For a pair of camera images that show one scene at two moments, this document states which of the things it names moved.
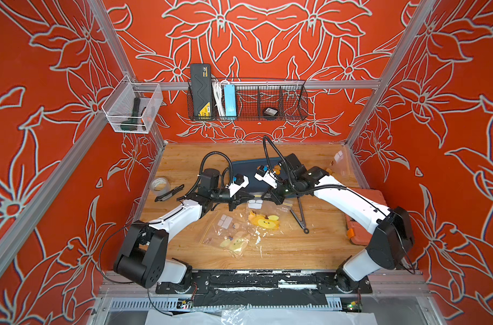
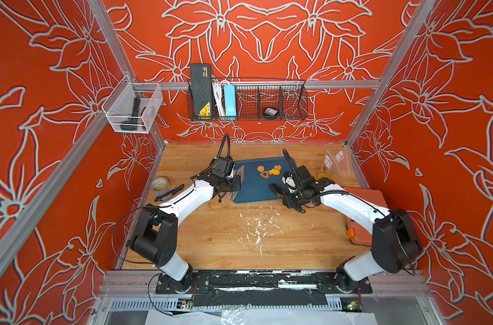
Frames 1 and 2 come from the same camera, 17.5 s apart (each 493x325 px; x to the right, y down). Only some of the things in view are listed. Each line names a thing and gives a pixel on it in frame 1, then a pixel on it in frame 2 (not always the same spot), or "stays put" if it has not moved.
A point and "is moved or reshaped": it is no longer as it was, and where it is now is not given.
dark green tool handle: x=131 y=124 stays put
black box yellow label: x=201 y=88 stays put
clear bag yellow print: x=265 y=217 → x=332 y=166
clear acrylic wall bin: x=132 y=107 stays put
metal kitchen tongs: x=302 y=224 is moved or reshaped
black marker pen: x=162 y=197 stays put
